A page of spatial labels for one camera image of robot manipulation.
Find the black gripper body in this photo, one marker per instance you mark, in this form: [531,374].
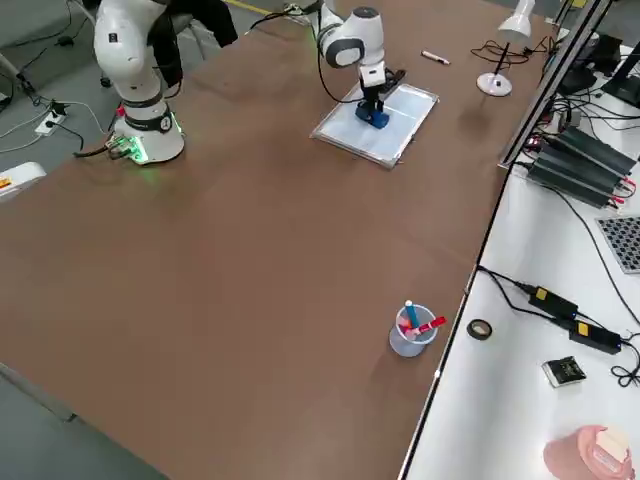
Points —
[374,92]

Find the blue whiteboard eraser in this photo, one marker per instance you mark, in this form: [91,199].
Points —
[377,121]

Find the white marker dark cap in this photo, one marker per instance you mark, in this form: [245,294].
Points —
[435,57]

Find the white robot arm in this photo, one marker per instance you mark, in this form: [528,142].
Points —
[130,60]

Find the silver framed whiteboard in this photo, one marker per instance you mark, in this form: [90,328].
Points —
[400,130]

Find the red marker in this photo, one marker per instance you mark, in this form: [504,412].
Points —
[432,325]

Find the white desk lamp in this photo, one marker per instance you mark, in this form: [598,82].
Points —
[495,85]

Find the red lit circuit board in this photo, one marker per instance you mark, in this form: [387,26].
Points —
[534,144]

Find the person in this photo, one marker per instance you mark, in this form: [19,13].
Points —
[215,20]

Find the dark finned power supply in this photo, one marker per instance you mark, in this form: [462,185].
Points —
[570,177]
[595,150]

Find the black power box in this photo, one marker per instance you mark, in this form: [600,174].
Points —
[585,75]

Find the blue pen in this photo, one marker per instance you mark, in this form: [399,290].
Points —
[413,315]

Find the black tape roll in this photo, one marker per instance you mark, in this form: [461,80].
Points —
[470,330]

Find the translucent pen cup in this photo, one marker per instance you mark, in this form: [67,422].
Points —
[407,347]

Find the black adapter yellow label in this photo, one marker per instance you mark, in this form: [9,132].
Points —
[597,339]
[552,300]

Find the perforated metal plate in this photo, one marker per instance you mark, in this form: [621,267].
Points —
[622,245]

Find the white floor power strip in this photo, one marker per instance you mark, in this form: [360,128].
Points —
[50,125]

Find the small black device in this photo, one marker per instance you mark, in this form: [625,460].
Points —
[564,372]

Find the white controller box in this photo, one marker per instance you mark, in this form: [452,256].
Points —
[22,175]

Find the pink tape dispenser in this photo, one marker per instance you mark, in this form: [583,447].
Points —
[570,455]

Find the aluminium frame post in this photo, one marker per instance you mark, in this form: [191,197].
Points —
[549,87]

